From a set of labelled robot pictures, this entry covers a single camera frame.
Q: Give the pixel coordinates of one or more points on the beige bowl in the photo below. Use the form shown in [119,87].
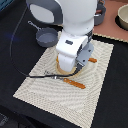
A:
[123,16]

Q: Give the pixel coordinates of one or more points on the fork with wooden handle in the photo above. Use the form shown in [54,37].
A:
[66,80]

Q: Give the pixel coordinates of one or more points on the woven beige placemat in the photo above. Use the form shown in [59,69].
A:
[71,103]

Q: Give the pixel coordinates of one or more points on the knife with wooden handle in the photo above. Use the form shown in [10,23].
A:
[92,60]

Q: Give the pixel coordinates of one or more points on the low grey pot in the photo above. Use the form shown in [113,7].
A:
[46,37]

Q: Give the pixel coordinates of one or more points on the tall grey pot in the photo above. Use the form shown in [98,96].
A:
[99,15]

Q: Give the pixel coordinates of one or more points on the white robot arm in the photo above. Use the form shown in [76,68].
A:
[77,18]

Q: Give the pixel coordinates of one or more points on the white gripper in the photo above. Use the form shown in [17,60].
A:
[73,49]

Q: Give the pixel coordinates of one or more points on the round beige plate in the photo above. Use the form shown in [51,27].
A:
[60,71]

